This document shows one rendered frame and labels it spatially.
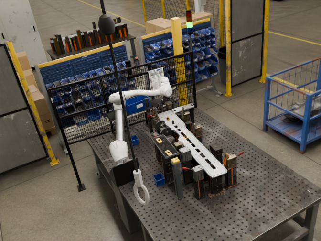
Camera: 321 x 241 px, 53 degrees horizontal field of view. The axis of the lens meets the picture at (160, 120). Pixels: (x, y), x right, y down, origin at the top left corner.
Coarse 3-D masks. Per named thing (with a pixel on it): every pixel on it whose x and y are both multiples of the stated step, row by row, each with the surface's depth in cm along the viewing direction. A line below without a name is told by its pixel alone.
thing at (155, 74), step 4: (156, 68) 414; (160, 68) 416; (148, 72) 412; (152, 72) 414; (156, 72) 416; (160, 72) 419; (148, 76) 414; (152, 76) 417; (156, 76) 419; (160, 76) 421; (164, 76) 424; (152, 80) 420; (156, 80) 422; (152, 84) 422; (156, 84) 424; (156, 88) 427
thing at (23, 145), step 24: (0, 48) 407; (0, 72) 419; (0, 96) 431; (24, 96) 445; (0, 120) 445; (24, 120) 461; (0, 144) 458; (24, 144) 477; (48, 144) 491; (0, 168) 474
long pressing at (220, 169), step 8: (168, 112) 403; (176, 120) 384; (176, 128) 369; (184, 128) 367; (192, 136) 351; (184, 144) 340; (200, 144) 337; (192, 152) 327; (200, 152) 326; (208, 152) 324; (200, 160) 314; (216, 160) 311; (208, 168) 303; (216, 168) 301; (224, 168) 300; (216, 176) 293
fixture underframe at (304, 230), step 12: (96, 156) 452; (108, 180) 424; (312, 216) 311; (144, 228) 318; (276, 228) 285; (300, 228) 324; (312, 228) 322; (288, 240) 314; (300, 240) 337; (312, 240) 335
